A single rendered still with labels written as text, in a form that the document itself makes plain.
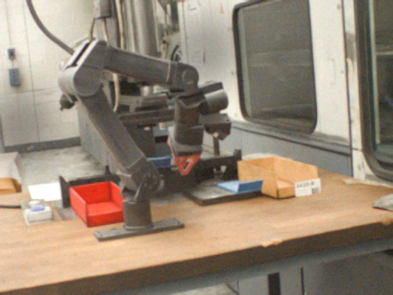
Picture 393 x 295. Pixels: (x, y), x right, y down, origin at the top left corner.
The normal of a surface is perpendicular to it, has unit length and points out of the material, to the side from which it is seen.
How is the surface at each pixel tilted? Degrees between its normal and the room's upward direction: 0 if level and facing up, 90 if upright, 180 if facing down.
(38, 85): 90
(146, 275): 90
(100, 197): 90
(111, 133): 91
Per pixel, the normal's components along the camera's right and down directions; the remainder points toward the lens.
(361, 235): 0.27, 0.13
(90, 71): 0.47, 0.09
